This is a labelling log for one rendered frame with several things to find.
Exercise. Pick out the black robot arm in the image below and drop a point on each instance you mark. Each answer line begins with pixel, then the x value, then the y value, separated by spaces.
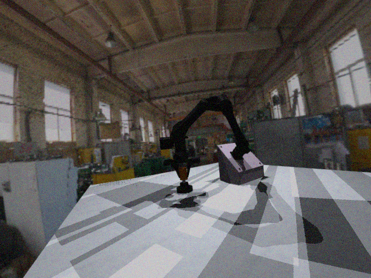
pixel 214 103

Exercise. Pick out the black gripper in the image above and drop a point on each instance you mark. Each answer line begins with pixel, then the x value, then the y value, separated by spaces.
pixel 190 162

